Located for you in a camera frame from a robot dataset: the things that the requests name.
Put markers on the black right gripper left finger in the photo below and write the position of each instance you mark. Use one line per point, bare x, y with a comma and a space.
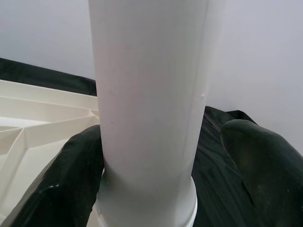
61, 184

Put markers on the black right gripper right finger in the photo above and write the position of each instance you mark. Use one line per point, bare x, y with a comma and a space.
267, 170

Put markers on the white plastic table top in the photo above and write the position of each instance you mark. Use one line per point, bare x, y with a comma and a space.
35, 123

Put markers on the white plastic table leg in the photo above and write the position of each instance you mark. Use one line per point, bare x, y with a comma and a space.
151, 106

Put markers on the black table cloth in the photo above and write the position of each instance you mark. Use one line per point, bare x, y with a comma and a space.
213, 165

